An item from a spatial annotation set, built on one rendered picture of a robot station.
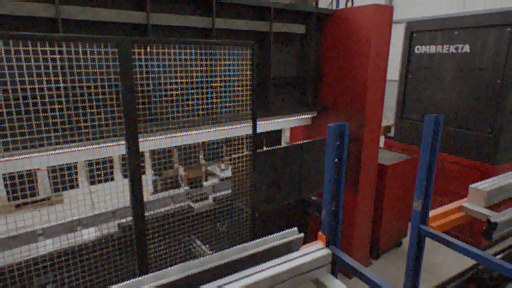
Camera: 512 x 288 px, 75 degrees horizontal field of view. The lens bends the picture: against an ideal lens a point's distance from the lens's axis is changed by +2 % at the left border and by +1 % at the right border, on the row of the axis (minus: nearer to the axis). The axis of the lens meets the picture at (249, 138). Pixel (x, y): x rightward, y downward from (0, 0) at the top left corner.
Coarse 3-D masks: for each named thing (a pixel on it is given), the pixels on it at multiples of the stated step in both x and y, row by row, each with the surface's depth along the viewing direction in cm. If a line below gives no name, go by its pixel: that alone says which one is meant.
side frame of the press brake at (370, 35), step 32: (352, 32) 255; (384, 32) 250; (320, 64) 285; (352, 64) 259; (384, 64) 258; (320, 96) 291; (352, 96) 263; (384, 96) 267; (320, 128) 296; (352, 128) 268; (352, 160) 272; (352, 192) 277; (320, 224) 313; (352, 224) 282; (352, 256) 287
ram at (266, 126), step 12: (288, 120) 287; (300, 120) 295; (192, 132) 234; (204, 132) 239; (216, 132) 246; (228, 132) 252; (144, 144) 215; (156, 144) 220; (168, 144) 225; (180, 144) 230; (24, 156) 178; (36, 156) 181; (48, 156) 185; (60, 156) 188; (72, 156) 192; (96, 156) 199; (0, 168) 173; (12, 168) 176; (24, 168) 179
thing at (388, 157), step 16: (384, 160) 309; (400, 160) 303; (416, 160) 320; (384, 176) 295; (400, 176) 308; (384, 192) 298; (400, 192) 314; (384, 208) 302; (400, 208) 320; (384, 224) 308; (400, 224) 327; (384, 240) 314; (400, 240) 341
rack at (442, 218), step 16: (432, 128) 102; (432, 144) 108; (432, 160) 109; (432, 176) 108; (416, 192) 109; (416, 208) 110; (448, 208) 119; (464, 208) 121; (480, 208) 119; (416, 224) 110; (432, 224) 113; (448, 224) 116; (416, 240) 112; (448, 240) 103; (416, 256) 118; (480, 256) 96; (416, 272) 119
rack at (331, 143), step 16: (336, 128) 92; (336, 144) 93; (336, 160) 94; (336, 176) 96; (336, 192) 97; (336, 208) 99; (336, 224) 100; (320, 240) 97; (336, 240) 100; (336, 256) 96; (336, 272) 102; (352, 272) 91; (368, 272) 88
